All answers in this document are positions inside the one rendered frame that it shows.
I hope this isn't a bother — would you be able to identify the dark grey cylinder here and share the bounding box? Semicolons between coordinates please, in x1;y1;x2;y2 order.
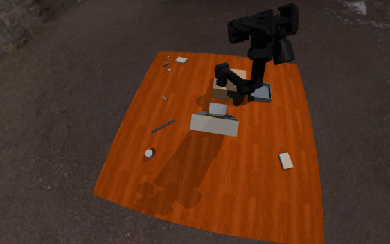
145;150;155;159

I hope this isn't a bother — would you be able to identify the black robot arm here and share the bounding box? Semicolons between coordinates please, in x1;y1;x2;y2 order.
214;35;295;96

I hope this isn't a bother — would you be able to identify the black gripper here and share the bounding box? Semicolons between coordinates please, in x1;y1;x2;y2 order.
227;3;299;44

